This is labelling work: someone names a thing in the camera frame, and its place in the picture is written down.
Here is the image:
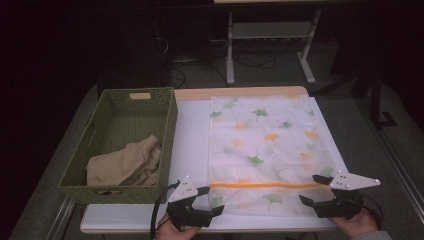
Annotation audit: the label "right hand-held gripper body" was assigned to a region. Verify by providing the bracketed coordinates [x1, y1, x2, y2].
[313, 170, 382, 221]

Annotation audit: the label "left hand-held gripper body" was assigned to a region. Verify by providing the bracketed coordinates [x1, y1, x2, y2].
[165, 175, 214, 231]

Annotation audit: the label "leaf print mesh laundry bag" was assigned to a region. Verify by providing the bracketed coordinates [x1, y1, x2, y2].
[207, 94, 336, 218]

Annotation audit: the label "beige cloth garment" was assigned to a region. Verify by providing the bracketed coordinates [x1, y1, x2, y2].
[85, 134, 163, 187]

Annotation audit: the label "green woven basket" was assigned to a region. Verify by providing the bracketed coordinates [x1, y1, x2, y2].
[57, 87, 179, 205]

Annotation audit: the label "person's right hand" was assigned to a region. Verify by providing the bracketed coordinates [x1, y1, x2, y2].
[328, 208, 379, 238]

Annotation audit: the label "person's left hand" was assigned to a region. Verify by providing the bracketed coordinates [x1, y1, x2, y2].
[154, 213, 201, 240]

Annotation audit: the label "white table board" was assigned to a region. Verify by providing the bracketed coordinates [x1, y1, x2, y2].
[79, 98, 351, 233]

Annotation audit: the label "black metal stand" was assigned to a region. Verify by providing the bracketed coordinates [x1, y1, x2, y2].
[349, 66, 398, 130]

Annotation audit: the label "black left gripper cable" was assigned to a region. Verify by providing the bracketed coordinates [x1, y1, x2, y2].
[149, 181, 181, 240]

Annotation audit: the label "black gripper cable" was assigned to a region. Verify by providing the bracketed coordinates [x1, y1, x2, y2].
[361, 194, 384, 231]
[149, 181, 181, 240]

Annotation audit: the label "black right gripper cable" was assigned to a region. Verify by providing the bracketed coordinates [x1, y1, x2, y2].
[361, 194, 384, 231]

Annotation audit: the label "black floor cables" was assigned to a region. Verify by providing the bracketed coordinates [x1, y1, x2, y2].
[159, 36, 278, 88]

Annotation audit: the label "white metal desk frame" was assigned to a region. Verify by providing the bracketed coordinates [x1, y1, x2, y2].
[225, 9, 323, 86]

